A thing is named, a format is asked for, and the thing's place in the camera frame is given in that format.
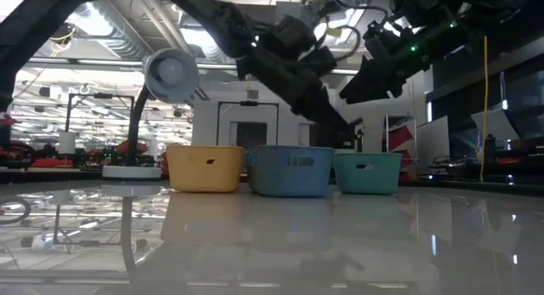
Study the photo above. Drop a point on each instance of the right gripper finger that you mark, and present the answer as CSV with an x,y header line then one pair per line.
x,y
365,86

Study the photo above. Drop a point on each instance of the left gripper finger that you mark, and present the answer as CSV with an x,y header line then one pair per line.
x,y
327,112

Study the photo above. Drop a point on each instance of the blue plastic bin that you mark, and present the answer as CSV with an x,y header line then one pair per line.
x,y
289,176

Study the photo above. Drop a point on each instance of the green plastic bin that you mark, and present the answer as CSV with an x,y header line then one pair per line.
x,y
365,178

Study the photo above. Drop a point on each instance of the yellow plastic bin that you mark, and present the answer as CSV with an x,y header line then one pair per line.
x,y
204,171

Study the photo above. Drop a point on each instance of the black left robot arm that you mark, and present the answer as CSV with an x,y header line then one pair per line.
x,y
25,27

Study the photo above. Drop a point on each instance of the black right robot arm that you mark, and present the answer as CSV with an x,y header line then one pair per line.
x,y
489,6

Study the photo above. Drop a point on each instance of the black monitor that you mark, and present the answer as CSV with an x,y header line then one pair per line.
x,y
340,137

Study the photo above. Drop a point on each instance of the red white panel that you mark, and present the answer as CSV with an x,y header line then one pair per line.
x,y
399,137

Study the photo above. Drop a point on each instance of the white desk lamp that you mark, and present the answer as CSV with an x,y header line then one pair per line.
x,y
170,74

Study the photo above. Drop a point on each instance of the black metal stand frame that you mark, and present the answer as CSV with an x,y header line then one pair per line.
x,y
67,125
277,116

